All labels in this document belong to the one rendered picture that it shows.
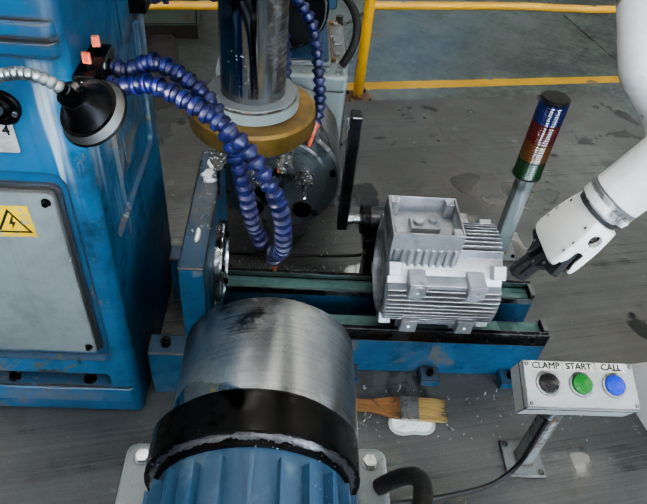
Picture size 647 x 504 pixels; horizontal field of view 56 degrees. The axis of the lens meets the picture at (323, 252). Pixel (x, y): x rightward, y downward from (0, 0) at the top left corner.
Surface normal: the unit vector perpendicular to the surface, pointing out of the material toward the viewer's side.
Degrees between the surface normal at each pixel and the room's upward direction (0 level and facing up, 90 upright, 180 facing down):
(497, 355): 90
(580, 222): 59
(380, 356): 90
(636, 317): 0
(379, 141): 0
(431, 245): 90
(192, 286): 90
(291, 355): 13
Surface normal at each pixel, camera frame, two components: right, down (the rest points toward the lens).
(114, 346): 0.02, 0.69
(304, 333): 0.43, -0.66
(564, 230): -0.84, -0.34
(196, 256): 0.08, -0.72
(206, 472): -0.30, -0.69
